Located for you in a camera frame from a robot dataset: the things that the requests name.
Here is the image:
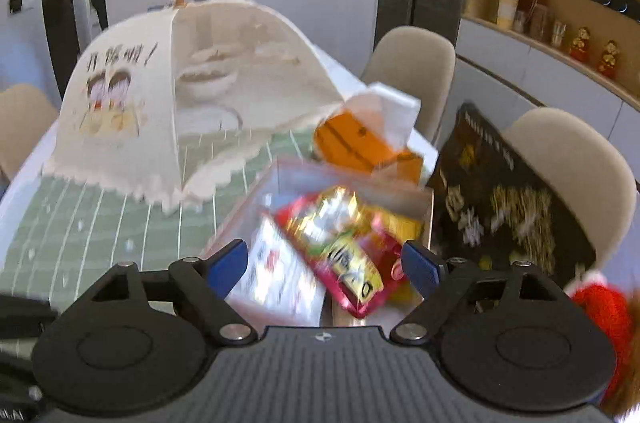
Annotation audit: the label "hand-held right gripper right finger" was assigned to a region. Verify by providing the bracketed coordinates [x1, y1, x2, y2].
[389, 239, 563, 344]

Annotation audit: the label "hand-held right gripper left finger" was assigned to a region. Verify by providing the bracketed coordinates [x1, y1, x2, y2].
[87, 239, 257, 345]

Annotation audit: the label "yellow snack packet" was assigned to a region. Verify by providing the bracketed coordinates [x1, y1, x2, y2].
[370, 210, 426, 304]

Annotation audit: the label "white snack packet red border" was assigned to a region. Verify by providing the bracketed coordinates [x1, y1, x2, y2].
[229, 213, 327, 325]

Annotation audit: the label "pink cardboard box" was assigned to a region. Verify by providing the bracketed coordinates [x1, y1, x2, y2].
[200, 155, 434, 329]

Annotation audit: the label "black bag with gold print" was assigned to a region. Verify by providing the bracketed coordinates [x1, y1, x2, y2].
[426, 102, 599, 291]

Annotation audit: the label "green checked tablecloth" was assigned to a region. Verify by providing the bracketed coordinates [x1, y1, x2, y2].
[0, 128, 321, 344]

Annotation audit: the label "orange tissue pack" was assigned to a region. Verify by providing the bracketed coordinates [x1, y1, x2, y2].
[313, 84, 427, 187]

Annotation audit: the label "white printed mesh food cover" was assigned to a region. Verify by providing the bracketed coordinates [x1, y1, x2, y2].
[42, 0, 347, 215]

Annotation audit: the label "beige chair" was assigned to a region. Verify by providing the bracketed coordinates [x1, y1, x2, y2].
[0, 84, 59, 184]
[501, 107, 639, 275]
[360, 26, 457, 144]

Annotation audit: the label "red plush toy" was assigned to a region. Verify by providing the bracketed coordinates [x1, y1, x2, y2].
[569, 270, 637, 410]

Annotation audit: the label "glass jars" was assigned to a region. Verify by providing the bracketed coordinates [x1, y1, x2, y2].
[514, 2, 567, 47]

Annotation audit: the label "gold red figurine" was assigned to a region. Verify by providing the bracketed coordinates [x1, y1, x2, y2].
[597, 40, 622, 80]
[569, 26, 592, 64]

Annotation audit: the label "white cup with lid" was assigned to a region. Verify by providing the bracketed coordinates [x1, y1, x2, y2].
[495, 0, 517, 30]

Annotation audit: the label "dark door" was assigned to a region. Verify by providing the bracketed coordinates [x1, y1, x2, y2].
[39, 0, 82, 100]

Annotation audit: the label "black switch panel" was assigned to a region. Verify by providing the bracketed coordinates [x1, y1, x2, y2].
[589, 0, 640, 22]

